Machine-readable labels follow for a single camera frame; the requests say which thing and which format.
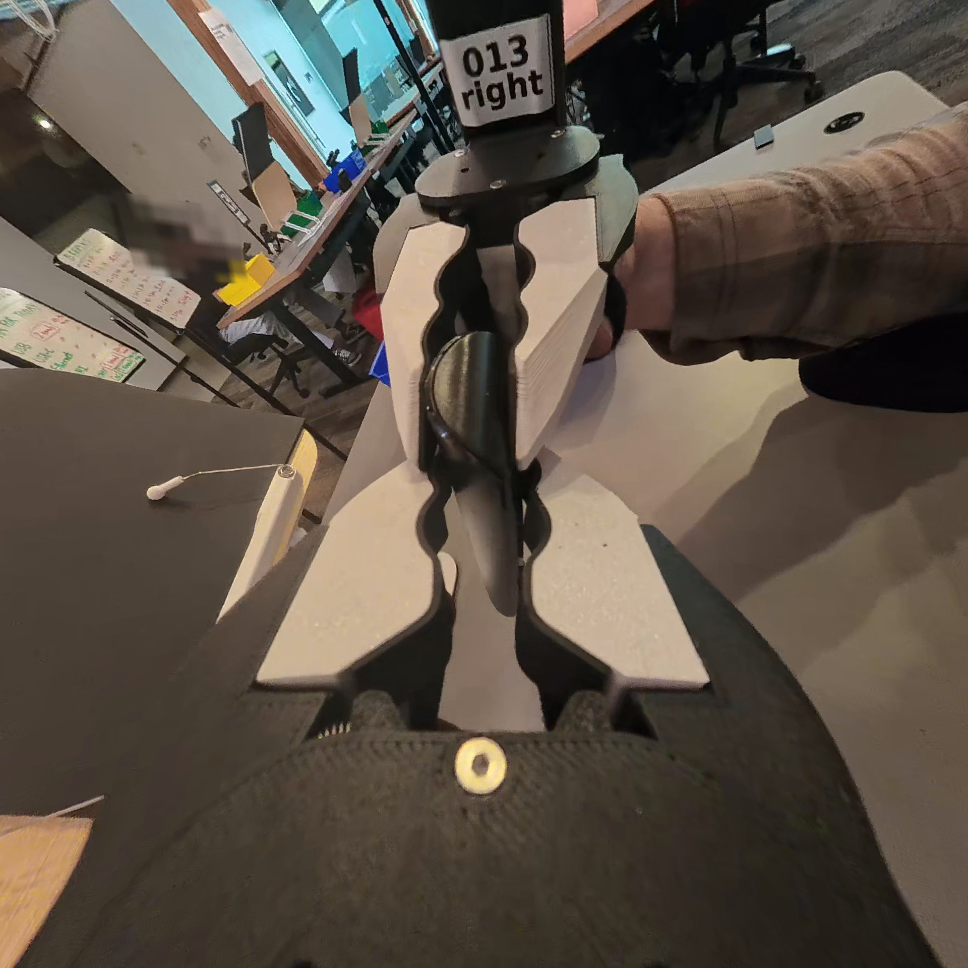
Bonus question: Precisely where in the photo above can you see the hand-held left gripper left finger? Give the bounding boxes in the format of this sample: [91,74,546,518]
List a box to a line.
[255,454,455,691]

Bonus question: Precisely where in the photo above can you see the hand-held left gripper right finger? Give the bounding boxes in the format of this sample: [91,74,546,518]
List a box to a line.
[518,472,712,691]

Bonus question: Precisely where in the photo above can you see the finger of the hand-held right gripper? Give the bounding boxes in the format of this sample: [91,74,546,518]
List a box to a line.
[379,217,467,467]
[507,200,609,470]

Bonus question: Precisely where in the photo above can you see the black remote control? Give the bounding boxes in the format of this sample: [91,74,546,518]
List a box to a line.
[422,333,533,618]

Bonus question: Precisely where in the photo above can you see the person's right hand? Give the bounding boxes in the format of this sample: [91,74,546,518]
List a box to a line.
[590,194,679,361]

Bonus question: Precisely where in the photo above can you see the red bucket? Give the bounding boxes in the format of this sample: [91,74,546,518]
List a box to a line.
[350,289,388,343]

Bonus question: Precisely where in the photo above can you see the long wooden workbench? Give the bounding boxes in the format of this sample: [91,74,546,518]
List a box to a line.
[212,109,428,387]

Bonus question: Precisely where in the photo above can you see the yellow plastic bin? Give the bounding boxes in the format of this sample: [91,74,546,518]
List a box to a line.
[215,256,282,310]

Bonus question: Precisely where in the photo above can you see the black backdrop board stand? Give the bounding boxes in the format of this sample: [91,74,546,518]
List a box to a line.
[1,368,322,916]

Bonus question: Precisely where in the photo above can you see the black swivel chair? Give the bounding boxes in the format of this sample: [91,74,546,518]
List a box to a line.
[666,1,827,148]

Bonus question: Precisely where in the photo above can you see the whiteboard easel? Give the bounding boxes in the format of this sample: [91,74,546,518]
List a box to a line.
[56,227,202,332]
[1,286,148,384]

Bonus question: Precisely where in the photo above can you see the thin white wire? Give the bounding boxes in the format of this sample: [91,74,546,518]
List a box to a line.
[146,460,297,503]

